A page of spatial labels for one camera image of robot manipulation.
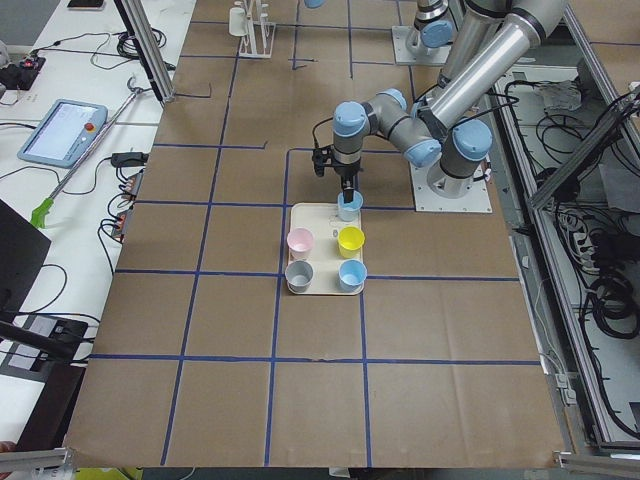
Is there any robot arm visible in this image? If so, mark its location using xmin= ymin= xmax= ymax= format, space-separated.
xmin=392 ymin=0 xmax=457 ymax=55
xmin=313 ymin=1 xmax=566 ymax=201

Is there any pink cup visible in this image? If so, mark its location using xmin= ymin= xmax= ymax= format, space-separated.
xmin=286 ymin=227 xmax=315 ymax=260

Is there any cream serving tray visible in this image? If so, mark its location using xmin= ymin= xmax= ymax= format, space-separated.
xmin=289 ymin=203 xmax=364 ymax=296

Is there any grey cup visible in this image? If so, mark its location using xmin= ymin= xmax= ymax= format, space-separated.
xmin=285 ymin=260 xmax=314 ymax=294

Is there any white wire cup rack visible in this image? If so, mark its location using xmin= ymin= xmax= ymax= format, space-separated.
xmin=230 ymin=0 xmax=276 ymax=59

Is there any white ikea cup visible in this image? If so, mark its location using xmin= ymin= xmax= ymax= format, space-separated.
xmin=228 ymin=6 xmax=247 ymax=37

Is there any black power adapter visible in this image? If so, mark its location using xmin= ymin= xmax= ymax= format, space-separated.
xmin=110 ymin=151 xmax=149 ymax=168

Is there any reacher grabber tool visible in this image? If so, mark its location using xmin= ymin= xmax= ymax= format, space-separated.
xmin=30 ymin=76 xmax=145 ymax=229

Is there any blue teach pendant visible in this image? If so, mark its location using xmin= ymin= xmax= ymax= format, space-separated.
xmin=17 ymin=99 xmax=108 ymax=168

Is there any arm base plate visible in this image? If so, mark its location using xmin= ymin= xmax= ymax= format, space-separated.
xmin=392 ymin=26 xmax=451 ymax=66
xmin=410 ymin=149 xmax=492 ymax=214

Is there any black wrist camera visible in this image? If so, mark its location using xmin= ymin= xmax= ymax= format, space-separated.
xmin=311 ymin=145 xmax=334 ymax=178

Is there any black monitor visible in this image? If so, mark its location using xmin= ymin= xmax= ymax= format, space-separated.
xmin=0 ymin=201 xmax=51 ymax=312

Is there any light blue cup bottom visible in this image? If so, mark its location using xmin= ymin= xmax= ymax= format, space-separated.
xmin=338 ymin=259 xmax=368 ymax=293

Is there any light blue cup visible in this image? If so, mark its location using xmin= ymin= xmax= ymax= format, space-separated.
xmin=338 ymin=259 xmax=368 ymax=293
xmin=337 ymin=191 xmax=363 ymax=222

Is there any aluminium frame post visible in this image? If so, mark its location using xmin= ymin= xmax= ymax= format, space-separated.
xmin=114 ymin=0 xmax=175 ymax=105

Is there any yellow cup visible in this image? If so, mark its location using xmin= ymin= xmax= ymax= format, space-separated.
xmin=337 ymin=226 xmax=365 ymax=259

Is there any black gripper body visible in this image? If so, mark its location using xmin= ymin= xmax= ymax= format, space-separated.
xmin=333 ymin=160 xmax=361 ymax=189

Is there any light blue cup top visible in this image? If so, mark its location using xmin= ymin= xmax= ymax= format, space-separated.
xmin=337 ymin=191 xmax=363 ymax=222

